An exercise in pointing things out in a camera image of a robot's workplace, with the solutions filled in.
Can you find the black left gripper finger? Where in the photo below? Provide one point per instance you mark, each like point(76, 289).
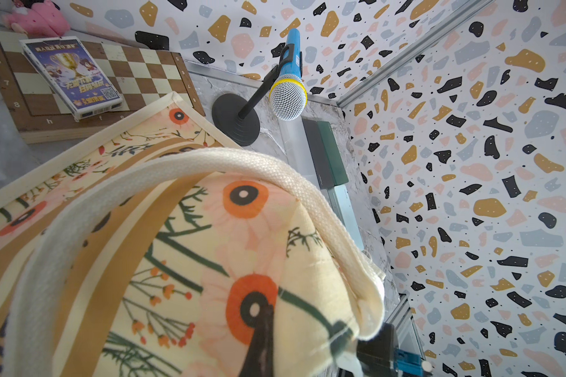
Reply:
point(259, 360)

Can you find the cream floral canvas tote bag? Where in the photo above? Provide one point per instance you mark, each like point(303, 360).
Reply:
point(135, 252)

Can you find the dark green pencil case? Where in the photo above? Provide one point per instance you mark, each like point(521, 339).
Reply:
point(333, 154)

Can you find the black microphone stand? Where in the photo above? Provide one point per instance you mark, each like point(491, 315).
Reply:
point(237, 117)

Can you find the blue toy microphone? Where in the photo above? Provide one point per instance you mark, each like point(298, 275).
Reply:
point(288, 96)

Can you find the wooden chess board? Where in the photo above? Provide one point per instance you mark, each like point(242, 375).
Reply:
point(141, 76)

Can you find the purple card box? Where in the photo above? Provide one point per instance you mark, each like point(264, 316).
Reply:
point(73, 75)

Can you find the small pink pig toy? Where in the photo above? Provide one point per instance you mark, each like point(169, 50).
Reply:
point(42, 19)

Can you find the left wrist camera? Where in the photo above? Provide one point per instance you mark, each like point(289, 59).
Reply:
point(382, 356)

